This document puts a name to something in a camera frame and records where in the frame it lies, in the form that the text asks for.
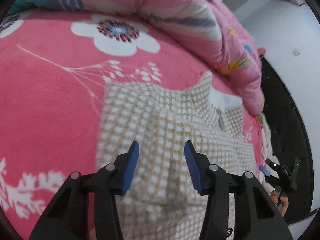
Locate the pink and blue quilt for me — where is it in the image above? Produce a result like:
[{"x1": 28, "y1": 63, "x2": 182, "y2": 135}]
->
[{"x1": 9, "y1": 0, "x2": 264, "y2": 115}]

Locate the cream fuzzy garment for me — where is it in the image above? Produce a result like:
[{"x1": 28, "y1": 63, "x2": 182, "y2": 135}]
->
[{"x1": 261, "y1": 115, "x2": 279, "y2": 164}]

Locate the person's right hand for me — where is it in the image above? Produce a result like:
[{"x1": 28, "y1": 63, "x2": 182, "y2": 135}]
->
[{"x1": 270, "y1": 190, "x2": 289, "y2": 217}]

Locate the black tufted headboard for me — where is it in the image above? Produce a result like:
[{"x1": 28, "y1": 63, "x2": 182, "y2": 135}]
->
[{"x1": 261, "y1": 58, "x2": 315, "y2": 225}]

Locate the pink floral bed blanket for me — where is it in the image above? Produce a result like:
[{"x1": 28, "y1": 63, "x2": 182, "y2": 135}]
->
[{"x1": 0, "y1": 7, "x2": 266, "y2": 240}]

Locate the orange cloth on headboard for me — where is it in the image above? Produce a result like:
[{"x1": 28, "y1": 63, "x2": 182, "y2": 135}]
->
[{"x1": 258, "y1": 47, "x2": 266, "y2": 56}]

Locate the beige white checked knit coat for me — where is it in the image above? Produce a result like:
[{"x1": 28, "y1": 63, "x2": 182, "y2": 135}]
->
[{"x1": 96, "y1": 72, "x2": 262, "y2": 239}]

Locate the white wall socket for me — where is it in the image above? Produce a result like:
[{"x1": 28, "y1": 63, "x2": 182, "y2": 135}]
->
[{"x1": 292, "y1": 49, "x2": 300, "y2": 57}]

